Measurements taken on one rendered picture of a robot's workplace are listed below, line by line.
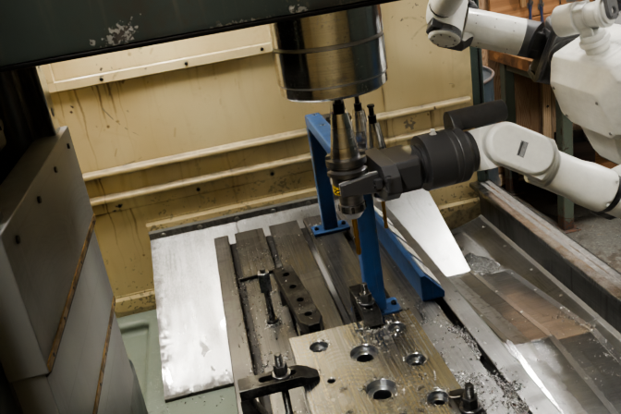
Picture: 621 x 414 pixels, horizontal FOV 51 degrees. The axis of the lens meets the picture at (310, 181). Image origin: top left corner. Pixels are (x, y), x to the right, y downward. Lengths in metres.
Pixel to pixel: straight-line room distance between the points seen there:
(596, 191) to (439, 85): 1.08
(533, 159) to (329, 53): 0.36
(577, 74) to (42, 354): 1.16
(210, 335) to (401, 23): 1.06
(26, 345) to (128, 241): 1.32
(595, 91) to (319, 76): 0.73
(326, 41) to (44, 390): 0.54
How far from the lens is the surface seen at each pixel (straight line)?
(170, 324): 1.89
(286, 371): 1.10
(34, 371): 0.84
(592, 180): 1.12
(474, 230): 2.24
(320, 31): 0.87
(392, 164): 0.97
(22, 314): 0.80
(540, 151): 1.05
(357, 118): 1.41
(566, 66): 1.56
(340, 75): 0.88
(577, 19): 1.49
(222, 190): 2.05
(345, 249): 1.68
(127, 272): 2.16
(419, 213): 2.08
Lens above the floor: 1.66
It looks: 21 degrees down
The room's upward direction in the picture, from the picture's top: 9 degrees counter-clockwise
